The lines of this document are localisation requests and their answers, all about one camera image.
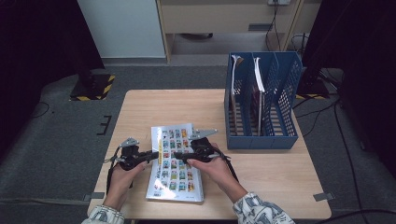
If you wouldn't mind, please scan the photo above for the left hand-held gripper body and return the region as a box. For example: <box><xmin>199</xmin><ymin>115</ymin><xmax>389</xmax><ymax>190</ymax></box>
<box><xmin>118</xmin><ymin>137</ymin><xmax>148</xmax><ymax>172</ymax></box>

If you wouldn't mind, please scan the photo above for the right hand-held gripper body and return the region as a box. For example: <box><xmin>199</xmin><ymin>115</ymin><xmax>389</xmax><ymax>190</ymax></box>
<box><xmin>188</xmin><ymin>128</ymin><xmax>219</xmax><ymax>162</ymax></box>

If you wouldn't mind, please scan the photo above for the white picture-grid book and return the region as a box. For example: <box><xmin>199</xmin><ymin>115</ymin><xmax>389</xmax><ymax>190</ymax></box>
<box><xmin>145</xmin><ymin>122</ymin><xmax>205</xmax><ymax>203</ymax></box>

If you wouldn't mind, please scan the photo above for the blue file rack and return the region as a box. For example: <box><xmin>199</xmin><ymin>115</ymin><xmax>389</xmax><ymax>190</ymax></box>
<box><xmin>223</xmin><ymin>50</ymin><xmax>304</xmax><ymax>150</ymax></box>

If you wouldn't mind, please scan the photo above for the purple magazine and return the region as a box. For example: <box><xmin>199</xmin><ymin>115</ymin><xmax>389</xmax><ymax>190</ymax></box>
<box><xmin>251</xmin><ymin>56</ymin><xmax>263</xmax><ymax>136</ymax></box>
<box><xmin>255</xmin><ymin>57</ymin><xmax>266</xmax><ymax>136</ymax></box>

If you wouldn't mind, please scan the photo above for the person's right hand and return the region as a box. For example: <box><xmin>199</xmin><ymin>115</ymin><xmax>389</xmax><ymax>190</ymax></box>
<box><xmin>186</xmin><ymin>143</ymin><xmax>239</xmax><ymax>194</ymax></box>

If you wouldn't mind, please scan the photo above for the person's left hand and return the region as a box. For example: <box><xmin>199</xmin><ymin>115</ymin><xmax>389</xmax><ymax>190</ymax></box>
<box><xmin>106</xmin><ymin>161</ymin><xmax>149</xmax><ymax>200</ymax></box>

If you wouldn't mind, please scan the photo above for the black tape mark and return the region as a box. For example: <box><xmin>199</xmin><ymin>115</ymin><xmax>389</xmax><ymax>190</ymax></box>
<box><xmin>96</xmin><ymin>115</ymin><xmax>113</xmax><ymax>136</ymax></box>

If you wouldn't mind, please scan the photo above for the grey tape piece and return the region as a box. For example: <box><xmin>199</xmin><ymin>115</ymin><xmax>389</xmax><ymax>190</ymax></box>
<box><xmin>312</xmin><ymin>192</ymin><xmax>334</xmax><ymax>203</ymax></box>
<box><xmin>83</xmin><ymin>191</ymin><xmax>106</xmax><ymax>203</ymax></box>

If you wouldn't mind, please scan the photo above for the black stand with striped base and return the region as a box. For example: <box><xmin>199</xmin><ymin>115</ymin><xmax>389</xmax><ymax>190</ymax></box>
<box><xmin>69</xmin><ymin>55</ymin><xmax>116</xmax><ymax>102</ymax></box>
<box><xmin>295</xmin><ymin>68</ymin><xmax>331</xmax><ymax>101</ymax></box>

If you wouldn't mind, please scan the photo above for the white cabinet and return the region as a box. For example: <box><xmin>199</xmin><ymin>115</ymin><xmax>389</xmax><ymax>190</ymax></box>
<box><xmin>77</xmin><ymin>0</ymin><xmax>166</xmax><ymax>59</ymax></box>

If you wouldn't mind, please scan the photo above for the beige wooden cabinet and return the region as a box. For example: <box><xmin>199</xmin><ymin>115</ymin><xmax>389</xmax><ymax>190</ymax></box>
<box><xmin>156</xmin><ymin>0</ymin><xmax>321</xmax><ymax>64</ymax></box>

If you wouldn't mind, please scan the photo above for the black curtain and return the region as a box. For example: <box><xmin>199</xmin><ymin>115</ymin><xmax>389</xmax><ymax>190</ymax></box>
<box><xmin>301</xmin><ymin>0</ymin><xmax>396</xmax><ymax>178</ymax></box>
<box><xmin>0</xmin><ymin>0</ymin><xmax>106</xmax><ymax>157</ymax></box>

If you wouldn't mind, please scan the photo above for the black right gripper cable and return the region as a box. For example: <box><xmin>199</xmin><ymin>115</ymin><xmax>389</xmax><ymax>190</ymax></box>
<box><xmin>211</xmin><ymin>146</ymin><xmax>241</xmax><ymax>185</ymax></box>

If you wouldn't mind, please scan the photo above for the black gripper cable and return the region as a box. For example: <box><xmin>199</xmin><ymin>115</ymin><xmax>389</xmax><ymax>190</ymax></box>
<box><xmin>211</xmin><ymin>146</ymin><xmax>241</xmax><ymax>185</ymax></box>
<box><xmin>106</xmin><ymin>146</ymin><xmax>134</xmax><ymax>195</ymax></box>

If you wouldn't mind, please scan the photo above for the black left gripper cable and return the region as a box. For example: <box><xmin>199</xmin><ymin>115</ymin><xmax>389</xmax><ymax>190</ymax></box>
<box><xmin>106</xmin><ymin>146</ymin><xmax>134</xmax><ymax>195</ymax></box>

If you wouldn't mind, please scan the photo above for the black hanging cable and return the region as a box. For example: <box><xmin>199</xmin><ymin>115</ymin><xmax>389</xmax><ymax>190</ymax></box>
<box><xmin>264</xmin><ymin>3</ymin><xmax>282</xmax><ymax>52</ymax></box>

